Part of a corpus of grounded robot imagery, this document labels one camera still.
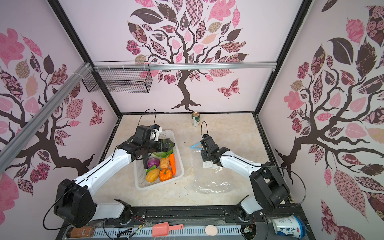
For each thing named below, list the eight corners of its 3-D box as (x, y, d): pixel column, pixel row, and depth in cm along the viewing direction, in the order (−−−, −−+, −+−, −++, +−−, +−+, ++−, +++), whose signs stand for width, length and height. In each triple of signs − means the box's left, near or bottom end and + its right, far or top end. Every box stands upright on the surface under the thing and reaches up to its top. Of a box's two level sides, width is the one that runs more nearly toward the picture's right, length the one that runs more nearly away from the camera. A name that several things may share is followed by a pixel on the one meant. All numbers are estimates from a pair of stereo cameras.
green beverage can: (191, 126, 111) (191, 118, 104) (192, 119, 116) (191, 111, 109) (200, 126, 111) (200, 118, 104) (199, 119, 116) (200, 111, 109)
